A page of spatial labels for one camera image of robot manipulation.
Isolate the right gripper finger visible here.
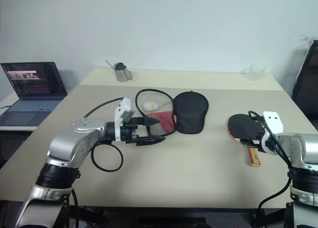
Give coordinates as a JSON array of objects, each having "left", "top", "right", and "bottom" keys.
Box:
[{"left": 239, "top": 137, "right": 259, "bottom": 148}]

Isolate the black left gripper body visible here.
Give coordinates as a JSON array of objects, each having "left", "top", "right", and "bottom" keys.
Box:
[{"left": 120, "top": 116, "right": 148, "bottom": 147}]

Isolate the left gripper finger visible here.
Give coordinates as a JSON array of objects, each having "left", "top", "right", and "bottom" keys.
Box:
[
  {"left": 143, "top": 115, "right": 161, "bottom": 127},
  {"left": 136, "top": 136, "right": 166, "bottom": 147}
]

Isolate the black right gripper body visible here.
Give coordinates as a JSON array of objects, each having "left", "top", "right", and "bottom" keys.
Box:
[{"left": 248, "top": 119, "right": 268, "bottom": 152}]

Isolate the black table tennis paddle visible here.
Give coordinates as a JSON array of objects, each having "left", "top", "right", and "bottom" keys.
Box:
[{"left": 226, "top": 113, "right": 263, "bottom": 168}]

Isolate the black and red paddle case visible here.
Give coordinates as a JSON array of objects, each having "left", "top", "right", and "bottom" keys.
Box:
[{"left": 135, "top": 88, "right": 210, "bottom": 137}]

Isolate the stainless steel cup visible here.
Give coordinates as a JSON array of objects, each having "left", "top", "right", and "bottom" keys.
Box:
[{"left": 114, "top": 64, "right": 134, "bottom": 83}]

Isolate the clear glass cup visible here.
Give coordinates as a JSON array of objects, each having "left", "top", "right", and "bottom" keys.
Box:
[{"left": 244, "top": 64, "right": 267, "bottom": 82}]

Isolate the black chair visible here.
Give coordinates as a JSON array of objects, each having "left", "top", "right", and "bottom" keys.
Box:
[{"left": 290, "top": 40, "right": 318, "bottom": 120}]

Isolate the open grey laptop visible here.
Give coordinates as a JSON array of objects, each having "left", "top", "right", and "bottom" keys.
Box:
[{"left": 0, "top": 61, "right": 69, "bottom": 127}]

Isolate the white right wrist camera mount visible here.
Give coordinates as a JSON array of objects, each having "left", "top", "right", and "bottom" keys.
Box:
[{"left": 258, "top": 111, "right": 285, "bottom": 154}]

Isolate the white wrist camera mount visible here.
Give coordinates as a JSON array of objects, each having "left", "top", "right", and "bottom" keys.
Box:
[
  {"left": 258, "top": 111, "right": 285, "bottom": 154},
  {"left": 114, "top": 97, "right": 137, "bottom": 142}
]

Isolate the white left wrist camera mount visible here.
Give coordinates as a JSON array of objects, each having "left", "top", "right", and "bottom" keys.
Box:
[{"left": 114, "top": 97, "right": 137, "bottom": 142}]

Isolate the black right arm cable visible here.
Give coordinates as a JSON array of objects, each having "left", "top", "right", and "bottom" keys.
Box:
[{"left": 247, "top": 110, "right": 294, "bottom": 228}]

